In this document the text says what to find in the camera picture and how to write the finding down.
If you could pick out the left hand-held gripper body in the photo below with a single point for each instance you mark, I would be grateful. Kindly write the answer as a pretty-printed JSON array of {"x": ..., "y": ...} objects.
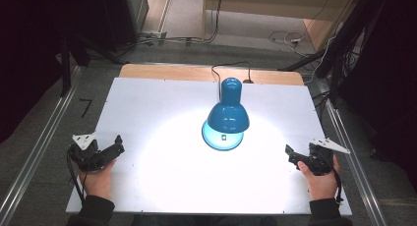
[{"x": 87, "y": 155}]

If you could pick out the black metal stand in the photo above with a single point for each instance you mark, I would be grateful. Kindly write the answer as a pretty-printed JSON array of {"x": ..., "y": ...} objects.
[{"x": 341, "y": 45}]

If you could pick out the blue desk lamp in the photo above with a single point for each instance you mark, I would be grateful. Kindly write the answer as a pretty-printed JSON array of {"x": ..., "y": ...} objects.
[{"x": 227, "y": 116}]

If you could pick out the aluminium rail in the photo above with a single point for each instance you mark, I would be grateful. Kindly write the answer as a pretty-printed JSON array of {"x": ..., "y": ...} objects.
[
  {"x": 354, "y": 160},
  {"x": 39, "y": 144}
]

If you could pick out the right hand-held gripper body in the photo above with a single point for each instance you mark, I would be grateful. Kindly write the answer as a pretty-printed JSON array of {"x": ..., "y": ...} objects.
[{"x": 321, "y": 160}]

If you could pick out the light wooden furniture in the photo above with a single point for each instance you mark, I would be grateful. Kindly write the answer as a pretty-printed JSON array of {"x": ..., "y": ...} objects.
[{"x": 278, "y": 5}]

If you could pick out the person's left hand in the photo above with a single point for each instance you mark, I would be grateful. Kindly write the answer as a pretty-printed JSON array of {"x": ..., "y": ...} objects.
[{"x": 98, "y": 183}]

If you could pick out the person's right hand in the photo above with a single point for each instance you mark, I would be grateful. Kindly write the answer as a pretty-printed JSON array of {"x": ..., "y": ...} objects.
[{"x": 323, "y": 186}]

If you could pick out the grey power strip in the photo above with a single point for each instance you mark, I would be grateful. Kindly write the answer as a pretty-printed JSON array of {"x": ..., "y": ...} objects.
[{"x": 154, "y": 35}]

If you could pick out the black cabinet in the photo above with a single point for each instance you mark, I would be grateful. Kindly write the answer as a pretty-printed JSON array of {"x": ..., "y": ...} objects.
[{"x": 124, "y": 16}]

